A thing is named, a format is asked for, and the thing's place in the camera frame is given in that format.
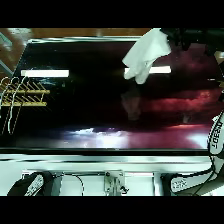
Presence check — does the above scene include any silver frame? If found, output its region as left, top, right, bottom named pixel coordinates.
left=0, top=153, right=224, bottom=197

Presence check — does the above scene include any white T-shirt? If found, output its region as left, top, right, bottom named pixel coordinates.
left=121, top=28, right=172, bottom=85

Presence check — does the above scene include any black cable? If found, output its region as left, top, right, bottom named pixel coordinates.
left=61, top=173, right=85, bottom=197

